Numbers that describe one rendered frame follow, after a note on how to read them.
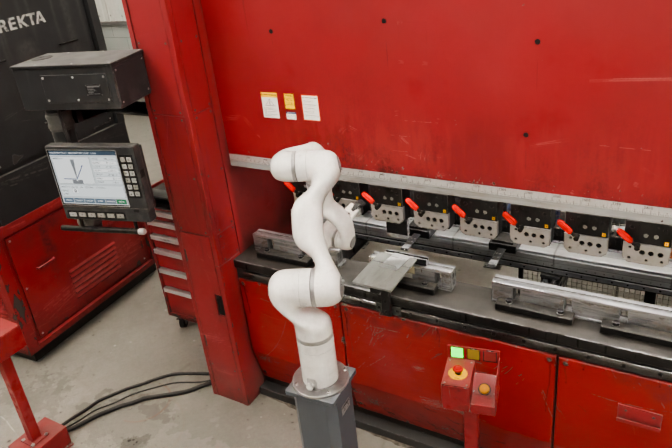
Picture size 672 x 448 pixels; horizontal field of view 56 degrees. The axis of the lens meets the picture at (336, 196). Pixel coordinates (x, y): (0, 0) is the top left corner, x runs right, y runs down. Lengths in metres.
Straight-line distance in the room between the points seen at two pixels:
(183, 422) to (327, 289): 1.93
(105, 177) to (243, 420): 1.50
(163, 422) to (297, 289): 1.95
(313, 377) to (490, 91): 1.16
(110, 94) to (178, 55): 0.32
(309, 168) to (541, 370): 1.29
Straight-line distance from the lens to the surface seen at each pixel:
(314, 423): 2.24
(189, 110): 2.86
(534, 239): 2.52
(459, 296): 2.77
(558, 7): 2.23
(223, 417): 3.65
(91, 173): 2.97
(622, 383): 2.67
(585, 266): 2.86
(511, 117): 2.35
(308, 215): 1.97
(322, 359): 2.08
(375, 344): 3.00
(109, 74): 2.75
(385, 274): 2.69
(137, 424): 3.79
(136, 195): 2.88
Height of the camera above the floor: 2.44
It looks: 25 degrees down
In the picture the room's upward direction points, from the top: 6 degrees counter-clockwise
